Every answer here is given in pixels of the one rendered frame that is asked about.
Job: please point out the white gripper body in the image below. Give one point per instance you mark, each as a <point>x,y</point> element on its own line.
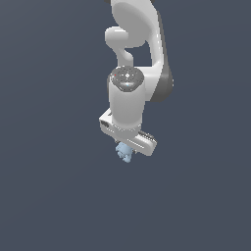
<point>143,142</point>

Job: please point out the small light blue object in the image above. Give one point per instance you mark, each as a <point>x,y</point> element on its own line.
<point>124,153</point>

